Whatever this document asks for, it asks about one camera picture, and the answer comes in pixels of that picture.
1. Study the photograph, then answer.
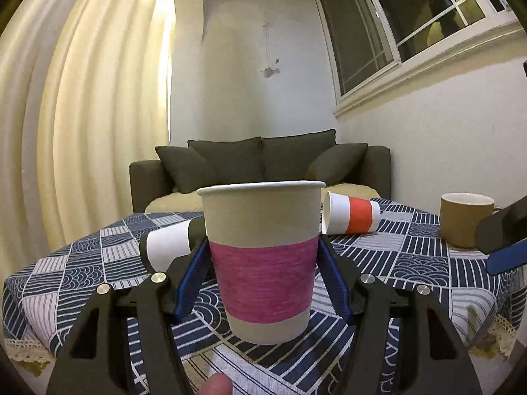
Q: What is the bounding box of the pink band paper cup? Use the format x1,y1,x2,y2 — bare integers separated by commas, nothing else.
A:
197,180,327,345

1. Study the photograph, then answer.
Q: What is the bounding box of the blue patterned tablecloth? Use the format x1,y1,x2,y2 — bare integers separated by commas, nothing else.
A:
2,197,520,395

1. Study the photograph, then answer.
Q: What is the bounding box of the hanging wall cord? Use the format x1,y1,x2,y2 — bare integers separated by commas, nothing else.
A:
260,18,282,79

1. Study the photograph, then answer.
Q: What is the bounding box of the large dark olive cushion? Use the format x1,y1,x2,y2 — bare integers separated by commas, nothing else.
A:
261,129,337,182
188,137,265,184

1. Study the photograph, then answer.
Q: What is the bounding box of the person's left hand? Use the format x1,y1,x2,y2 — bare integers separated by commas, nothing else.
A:
199,374,234,395

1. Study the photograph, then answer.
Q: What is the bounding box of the red band paper cup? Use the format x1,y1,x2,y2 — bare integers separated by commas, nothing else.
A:
321,191,381,235

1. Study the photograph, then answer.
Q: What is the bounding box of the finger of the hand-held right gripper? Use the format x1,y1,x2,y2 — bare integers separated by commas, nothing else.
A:
474,197,527,276

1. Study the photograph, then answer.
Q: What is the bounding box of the brown ceramic mug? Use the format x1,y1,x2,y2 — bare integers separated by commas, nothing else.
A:
440,193,502,250

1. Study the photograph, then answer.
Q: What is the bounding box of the dark olive sofa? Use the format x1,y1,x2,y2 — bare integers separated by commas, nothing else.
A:
129,129,392,215

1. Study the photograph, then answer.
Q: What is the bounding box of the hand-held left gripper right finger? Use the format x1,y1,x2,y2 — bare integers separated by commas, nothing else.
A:
316,234,483,395

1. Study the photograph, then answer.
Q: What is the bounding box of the small dark olive cushion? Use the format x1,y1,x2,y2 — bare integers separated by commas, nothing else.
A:
305,143,368,187
155,145,220,194

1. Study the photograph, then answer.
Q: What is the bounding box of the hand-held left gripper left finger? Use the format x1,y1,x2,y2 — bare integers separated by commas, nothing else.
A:
45,236,212,395

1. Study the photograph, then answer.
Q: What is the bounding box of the cream curtain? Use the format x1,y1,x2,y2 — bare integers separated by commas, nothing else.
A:
0,0,179,256

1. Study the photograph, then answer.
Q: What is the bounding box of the black band paper cup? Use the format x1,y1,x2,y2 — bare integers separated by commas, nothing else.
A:
139,218,207,274

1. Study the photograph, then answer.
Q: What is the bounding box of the cream sofa blanket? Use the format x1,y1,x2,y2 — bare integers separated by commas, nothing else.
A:
144,181,381,215

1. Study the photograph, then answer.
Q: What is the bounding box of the white framed window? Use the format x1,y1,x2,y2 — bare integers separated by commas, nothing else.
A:
309,0,524,110

